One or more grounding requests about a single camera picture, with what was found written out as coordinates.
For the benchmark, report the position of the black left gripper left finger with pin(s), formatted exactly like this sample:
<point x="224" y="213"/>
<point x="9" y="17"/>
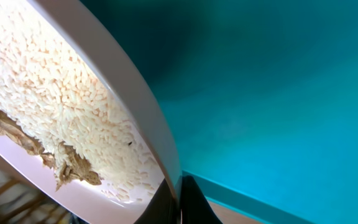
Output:
<point x="162" y="208"/>

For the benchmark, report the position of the teal serving tray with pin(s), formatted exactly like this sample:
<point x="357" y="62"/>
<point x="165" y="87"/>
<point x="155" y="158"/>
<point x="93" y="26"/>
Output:
<point x="261" y="97"/>

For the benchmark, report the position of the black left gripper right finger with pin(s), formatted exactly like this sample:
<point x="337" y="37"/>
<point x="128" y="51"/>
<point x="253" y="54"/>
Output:
<point x="194" y="206"/>

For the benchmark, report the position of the rice and meat leftovers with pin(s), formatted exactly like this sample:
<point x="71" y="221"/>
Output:
<point x="55" y="107"/>

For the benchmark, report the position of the pink plate with food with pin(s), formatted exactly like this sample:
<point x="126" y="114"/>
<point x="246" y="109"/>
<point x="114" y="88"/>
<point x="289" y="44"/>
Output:
<point x="98" y="48"/>

